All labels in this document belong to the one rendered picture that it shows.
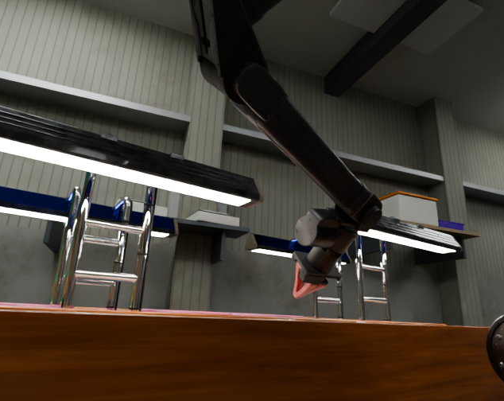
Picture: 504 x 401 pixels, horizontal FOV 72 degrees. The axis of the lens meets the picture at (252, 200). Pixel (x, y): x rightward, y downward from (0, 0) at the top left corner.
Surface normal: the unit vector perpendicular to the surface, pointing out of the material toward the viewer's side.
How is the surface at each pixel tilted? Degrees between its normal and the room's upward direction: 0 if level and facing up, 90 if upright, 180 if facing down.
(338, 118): 90
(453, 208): 90
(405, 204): 90
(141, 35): 90
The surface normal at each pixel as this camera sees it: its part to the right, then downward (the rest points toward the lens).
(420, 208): 0.37, -0.27
